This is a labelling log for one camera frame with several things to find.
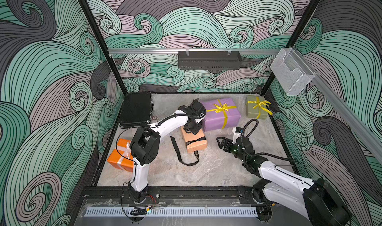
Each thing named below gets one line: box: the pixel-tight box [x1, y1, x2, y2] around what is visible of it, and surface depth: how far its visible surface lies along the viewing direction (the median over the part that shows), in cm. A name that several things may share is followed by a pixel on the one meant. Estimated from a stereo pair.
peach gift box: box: [180, 125, 208, 153], surface depth 87 cm
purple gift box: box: [201, 97, 242, 132], surface depth 94 cm
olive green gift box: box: [245, 95, 268, 120], surface depth 105 cm
